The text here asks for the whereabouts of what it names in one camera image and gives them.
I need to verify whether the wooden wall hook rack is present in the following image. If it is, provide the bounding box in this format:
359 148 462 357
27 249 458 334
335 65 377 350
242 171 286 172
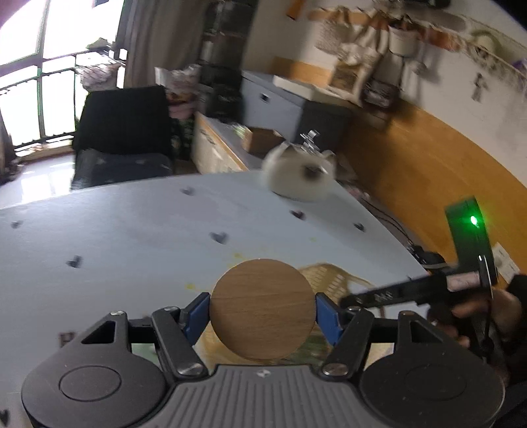
308 7 462 52

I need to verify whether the grey curtain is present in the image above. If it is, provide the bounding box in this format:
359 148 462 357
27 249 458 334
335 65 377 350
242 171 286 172
123 0 215 90

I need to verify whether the black balcony railing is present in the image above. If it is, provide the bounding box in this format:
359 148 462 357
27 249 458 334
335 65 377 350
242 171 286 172
0 47 128 149

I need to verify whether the white cat-shaped ceramic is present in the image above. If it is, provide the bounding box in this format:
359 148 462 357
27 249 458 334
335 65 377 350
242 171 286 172
262 142 337 202

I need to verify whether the hanging wire basket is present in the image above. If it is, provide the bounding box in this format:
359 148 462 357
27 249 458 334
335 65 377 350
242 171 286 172
76 53 125 90

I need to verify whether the silver metal ornament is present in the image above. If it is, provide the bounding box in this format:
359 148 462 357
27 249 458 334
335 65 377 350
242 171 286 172
300 129 322 153

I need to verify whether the small black shoulder bag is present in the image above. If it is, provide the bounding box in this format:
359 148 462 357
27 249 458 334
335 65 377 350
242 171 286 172
362 77 400 109

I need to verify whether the beige canvas tote bag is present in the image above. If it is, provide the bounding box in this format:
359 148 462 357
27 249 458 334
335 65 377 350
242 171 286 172
329 36 388 104

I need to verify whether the white bucket bag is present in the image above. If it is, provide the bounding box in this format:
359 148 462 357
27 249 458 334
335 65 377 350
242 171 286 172
386 24 425 59

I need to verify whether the white printed plastic bag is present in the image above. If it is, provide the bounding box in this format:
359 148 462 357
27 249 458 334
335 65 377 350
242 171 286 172
154 65 203 120

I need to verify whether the white flat box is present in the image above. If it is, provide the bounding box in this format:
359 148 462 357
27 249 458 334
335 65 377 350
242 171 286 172
272 75 327 100

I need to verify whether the person's right hand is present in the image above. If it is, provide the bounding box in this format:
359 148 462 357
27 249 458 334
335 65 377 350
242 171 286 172
450 289 523 349

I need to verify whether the black shelf rack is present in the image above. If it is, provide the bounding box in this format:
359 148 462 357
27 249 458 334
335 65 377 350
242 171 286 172
199 0 256 118

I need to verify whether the yellow woven plastic basket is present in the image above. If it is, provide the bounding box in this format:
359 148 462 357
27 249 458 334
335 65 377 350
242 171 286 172
197 262 396 365

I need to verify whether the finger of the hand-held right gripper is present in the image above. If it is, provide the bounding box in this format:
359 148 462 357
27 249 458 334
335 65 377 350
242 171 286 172
339 273 452 309

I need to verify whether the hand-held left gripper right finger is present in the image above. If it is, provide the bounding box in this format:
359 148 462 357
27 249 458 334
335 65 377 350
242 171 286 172
315 292 456 378

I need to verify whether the black chair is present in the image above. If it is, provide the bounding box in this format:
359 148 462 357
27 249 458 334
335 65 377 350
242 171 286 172
71 85 174 190

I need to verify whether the brown cardboard box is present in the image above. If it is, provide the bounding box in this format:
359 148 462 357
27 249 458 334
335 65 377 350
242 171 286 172
242 127 285 157

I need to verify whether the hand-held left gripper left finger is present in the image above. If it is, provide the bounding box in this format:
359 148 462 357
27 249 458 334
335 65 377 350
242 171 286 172
80 292 212 380

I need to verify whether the white net bag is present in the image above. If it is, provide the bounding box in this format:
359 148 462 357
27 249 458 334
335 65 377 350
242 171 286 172
315 18 351 52

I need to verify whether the round jar with wooden lid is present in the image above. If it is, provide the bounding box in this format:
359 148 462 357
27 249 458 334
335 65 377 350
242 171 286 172
209 258 316 362

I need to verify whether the grey storage box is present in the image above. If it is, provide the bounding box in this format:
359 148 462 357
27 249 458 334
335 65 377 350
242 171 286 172
240 69 351 154

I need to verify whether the white low cabinet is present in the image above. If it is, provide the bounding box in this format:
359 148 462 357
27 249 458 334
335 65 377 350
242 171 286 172
193 113 250 176

